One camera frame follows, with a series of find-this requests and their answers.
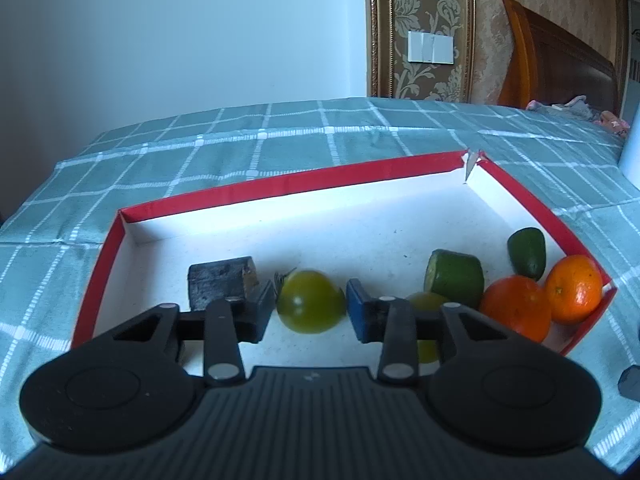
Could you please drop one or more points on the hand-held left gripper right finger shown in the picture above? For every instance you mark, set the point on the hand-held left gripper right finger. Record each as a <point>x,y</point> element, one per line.
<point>357,310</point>

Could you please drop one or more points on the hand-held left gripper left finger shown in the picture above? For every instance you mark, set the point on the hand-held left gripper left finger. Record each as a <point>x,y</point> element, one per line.
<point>261,310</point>

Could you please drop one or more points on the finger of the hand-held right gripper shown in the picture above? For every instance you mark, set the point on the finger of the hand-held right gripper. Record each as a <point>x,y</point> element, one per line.
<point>631,384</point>

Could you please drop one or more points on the green tomato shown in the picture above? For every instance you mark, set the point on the green tomato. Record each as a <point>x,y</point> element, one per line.
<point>310,302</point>
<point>427,302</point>

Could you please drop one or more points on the black sugarcane piece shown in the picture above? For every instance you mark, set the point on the black sugarcane piece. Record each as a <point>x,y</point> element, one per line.
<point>220,277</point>

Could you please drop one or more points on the cucumber piece with cut face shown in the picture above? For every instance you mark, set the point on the cucumber piece with cut face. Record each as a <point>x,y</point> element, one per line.
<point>457,280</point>

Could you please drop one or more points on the orange mandarin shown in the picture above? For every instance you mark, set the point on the orange mandarin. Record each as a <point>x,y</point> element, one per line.
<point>575,287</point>
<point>515,307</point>

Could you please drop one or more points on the red cardboard box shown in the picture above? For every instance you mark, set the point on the red cardboard box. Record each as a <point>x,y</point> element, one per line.
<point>300,190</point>

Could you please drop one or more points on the cucumber end piece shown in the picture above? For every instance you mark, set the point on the cucumber end piece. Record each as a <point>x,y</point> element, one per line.
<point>527,252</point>

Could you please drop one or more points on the green checked tablecloth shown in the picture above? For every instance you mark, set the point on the green checked tablecloth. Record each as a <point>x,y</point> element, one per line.
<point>200,160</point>

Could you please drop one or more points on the white electric kettle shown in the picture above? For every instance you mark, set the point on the white electric kettle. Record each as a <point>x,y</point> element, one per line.
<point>631,155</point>

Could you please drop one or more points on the pink cloth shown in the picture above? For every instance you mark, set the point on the pink cloth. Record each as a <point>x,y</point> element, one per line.
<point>575,109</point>

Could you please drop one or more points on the wooden headboard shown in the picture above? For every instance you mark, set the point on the wooden headboard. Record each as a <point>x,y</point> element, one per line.
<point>555,60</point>

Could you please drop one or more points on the white wall switch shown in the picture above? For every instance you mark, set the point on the white wall switch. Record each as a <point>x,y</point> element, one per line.
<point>431,47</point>

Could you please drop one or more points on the gold framed wall panel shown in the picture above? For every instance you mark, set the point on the gold framed wall panel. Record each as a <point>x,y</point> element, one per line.
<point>425,0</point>

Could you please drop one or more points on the white printed wall sheet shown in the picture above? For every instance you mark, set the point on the white printed wall sheet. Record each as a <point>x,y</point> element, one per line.
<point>634,45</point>

